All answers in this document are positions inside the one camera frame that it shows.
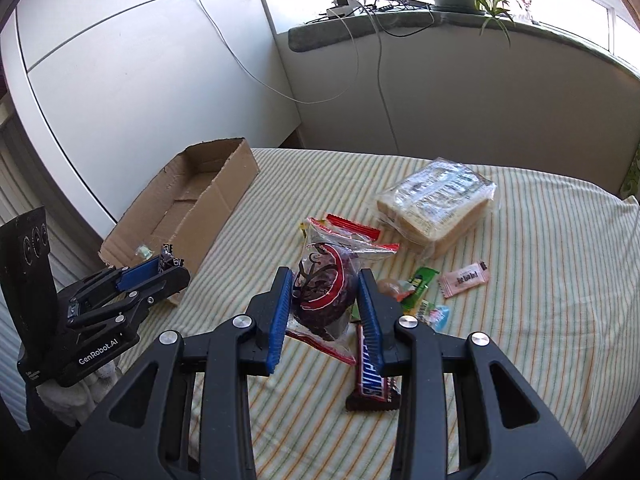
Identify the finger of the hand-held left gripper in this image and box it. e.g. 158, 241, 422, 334
66, 287, 187, 332
59, 259, 192, 307

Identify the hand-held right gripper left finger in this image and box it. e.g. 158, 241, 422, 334
57, 266, 293, 480

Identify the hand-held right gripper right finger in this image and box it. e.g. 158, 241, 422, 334
356, 268, 587, 480

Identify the clear red-trimmed snack bag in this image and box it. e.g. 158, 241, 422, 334
286, 217, 401, 366

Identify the green candy packet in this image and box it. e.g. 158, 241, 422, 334
400, 266, 441, 311

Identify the pink candy packet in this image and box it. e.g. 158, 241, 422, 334
439, 260, 490, 300

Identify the cardboard box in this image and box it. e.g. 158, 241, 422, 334
99, 137, 261, 308

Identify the orange candy in clear wrapper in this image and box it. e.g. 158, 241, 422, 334
377, 278, 407, 304

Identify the light blue candy packet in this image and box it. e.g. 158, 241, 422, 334
417, 300, 452, 332

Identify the brown chocolate bar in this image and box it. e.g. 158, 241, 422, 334
345, 322, 403, 413

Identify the red snack packet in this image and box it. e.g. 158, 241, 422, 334
325, 213, 382, 241

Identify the bagged sliced bread loaf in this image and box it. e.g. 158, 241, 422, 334
376, 157, 498, 260

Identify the white cabinet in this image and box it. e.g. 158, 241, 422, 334
0, 0, 302, 238

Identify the grey windowsill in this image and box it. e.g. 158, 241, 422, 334
287, 7, 640, 81

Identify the white power adapter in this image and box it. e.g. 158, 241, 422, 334
326, 0, 370, 19

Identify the black power strip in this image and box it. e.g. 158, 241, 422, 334
370, 1, 432, 12

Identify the grey cable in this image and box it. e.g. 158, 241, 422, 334
367, 9, 402, 147

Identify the thin white cable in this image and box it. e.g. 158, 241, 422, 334
186, 0, 360, 105

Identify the black cable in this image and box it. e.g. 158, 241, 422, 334
379, 7, 437, 39

